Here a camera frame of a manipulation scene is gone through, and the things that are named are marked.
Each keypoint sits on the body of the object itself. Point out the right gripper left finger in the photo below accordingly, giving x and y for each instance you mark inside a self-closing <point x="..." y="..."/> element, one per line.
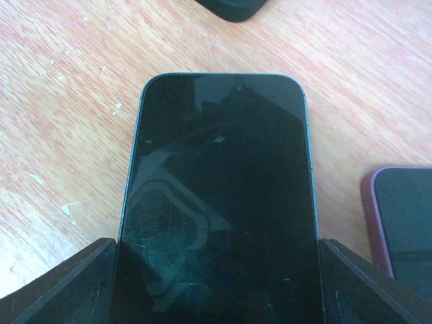
<point x="78" y="290"/>

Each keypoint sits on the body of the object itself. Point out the dark green phone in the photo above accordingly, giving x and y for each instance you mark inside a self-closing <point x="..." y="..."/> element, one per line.
<point x="219" y="221"/>

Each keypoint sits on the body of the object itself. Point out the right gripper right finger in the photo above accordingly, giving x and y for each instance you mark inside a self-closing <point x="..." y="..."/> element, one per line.
<point x="355" y="291"/>

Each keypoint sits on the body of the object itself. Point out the pink phone black screen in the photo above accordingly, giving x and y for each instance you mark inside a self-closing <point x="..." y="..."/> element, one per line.
<point x="397" y="209"/>

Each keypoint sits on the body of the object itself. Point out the black phone case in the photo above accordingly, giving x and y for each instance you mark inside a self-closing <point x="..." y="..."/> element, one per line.
<point x="233" y="10"/>

